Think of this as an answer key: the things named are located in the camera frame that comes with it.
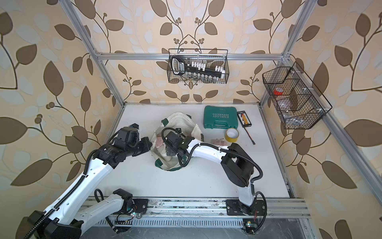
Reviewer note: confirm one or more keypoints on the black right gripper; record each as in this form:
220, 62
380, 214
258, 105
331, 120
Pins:
169, 151

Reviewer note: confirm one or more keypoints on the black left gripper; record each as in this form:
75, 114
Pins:
146, 147

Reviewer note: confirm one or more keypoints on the cream floral tote bag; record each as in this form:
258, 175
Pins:
175, 120

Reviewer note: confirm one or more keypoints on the pink pencil sharpener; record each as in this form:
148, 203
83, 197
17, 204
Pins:
159, 142
219, 142

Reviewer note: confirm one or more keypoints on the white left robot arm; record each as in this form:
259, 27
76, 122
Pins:
81, 206

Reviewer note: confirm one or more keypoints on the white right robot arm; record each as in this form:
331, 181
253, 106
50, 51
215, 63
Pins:
238, 166

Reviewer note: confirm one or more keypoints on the green plastic tool case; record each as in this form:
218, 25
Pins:
220, 117

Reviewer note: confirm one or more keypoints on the yellow tape roll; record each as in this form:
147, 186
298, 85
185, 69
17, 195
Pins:
231, 135

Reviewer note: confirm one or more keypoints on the black parallel charging board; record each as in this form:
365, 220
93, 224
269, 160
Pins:
243, 118

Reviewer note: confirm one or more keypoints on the black socket wrench set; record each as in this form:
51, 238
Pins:
179, 67

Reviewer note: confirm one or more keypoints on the red tape roll in basket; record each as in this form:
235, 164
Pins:
278, 91

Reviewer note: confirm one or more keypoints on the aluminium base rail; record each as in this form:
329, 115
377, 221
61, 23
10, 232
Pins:
166, 207

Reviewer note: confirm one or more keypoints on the black wire basket back wall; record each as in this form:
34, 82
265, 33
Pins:
208, 66

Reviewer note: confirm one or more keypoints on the black wire basket wall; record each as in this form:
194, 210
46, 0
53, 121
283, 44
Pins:
208, 66
302, 104

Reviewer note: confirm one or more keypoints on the black wire basket right wall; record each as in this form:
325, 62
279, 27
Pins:
302, 104

